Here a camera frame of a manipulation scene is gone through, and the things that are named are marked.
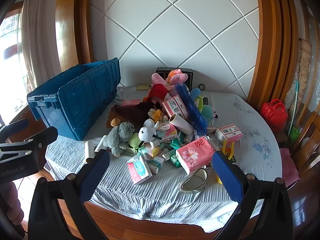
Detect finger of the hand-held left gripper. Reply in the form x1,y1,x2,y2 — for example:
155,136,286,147
0,126,59,154
0,118,29,142

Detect yellow-handled pliers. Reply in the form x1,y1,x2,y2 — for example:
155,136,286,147
221,141,237,164

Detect pink tissue pack white label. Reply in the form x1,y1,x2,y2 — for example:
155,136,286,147
162,95,190,119

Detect dark brown plush toy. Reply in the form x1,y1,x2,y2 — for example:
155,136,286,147
110,101,155,128

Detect pale green plush toy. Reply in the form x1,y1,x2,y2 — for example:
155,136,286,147
128,132,143,150

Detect blue plastic crate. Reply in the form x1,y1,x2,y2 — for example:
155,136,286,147
27,57,122,141

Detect green blue plush toy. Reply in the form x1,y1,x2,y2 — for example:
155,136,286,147
190,88,218,125

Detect green white small box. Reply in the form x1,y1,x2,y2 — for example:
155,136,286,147
148,156,165,175

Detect teal mop handle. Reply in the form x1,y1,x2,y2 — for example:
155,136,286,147
286,81,300,143

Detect white sheep plush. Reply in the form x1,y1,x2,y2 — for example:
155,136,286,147
138,119,163,145

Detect round hand mirror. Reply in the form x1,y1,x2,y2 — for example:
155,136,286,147
180,168,208,194

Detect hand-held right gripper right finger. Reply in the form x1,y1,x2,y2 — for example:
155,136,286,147
212,151,293,240

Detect pile of small packets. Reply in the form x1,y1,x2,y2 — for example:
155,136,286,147
125,127,225,175

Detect patterned rolled rug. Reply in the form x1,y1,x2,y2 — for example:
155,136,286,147
285,39,313,115

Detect black box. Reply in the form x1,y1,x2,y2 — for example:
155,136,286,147
156,67,193,90

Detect yellow orange plush toy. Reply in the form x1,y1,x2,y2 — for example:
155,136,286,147
147,108,169,123

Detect red handbag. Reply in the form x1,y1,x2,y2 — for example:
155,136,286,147
260,99,288,132

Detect window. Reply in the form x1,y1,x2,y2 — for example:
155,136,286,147
0,2,28,128

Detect wooden chair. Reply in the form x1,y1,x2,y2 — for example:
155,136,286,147
287,111,320,180

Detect pink teal pad pack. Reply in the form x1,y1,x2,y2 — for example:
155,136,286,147
156,122,178,143

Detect large pink flowered tissue pack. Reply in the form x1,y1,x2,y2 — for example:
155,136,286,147
176,137,216,175

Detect green plastic container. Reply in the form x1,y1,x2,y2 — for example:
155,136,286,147
287,126,300,148

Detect pink pig plush red dress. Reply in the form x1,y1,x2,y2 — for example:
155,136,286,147
146,73,168,103

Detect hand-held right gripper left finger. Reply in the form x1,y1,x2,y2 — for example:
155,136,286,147
27,150,111,240

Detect pale curtain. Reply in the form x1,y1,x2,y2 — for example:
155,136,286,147
21,0,63,90

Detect white lint roller handle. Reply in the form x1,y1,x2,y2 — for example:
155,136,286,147
94,135,108,153

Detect grey elephant plush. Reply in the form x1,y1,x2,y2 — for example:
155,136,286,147
101,122,135,157

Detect blue feather duster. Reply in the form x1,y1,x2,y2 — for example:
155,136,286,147
175,84,208,137

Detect small white pink tissue pack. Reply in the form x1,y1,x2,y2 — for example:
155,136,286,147
127,154,153,185

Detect pink cushion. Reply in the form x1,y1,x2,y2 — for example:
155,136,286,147
279,148,300,187

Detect white paper roll brown core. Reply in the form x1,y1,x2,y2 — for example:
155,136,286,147
169,113,194,133

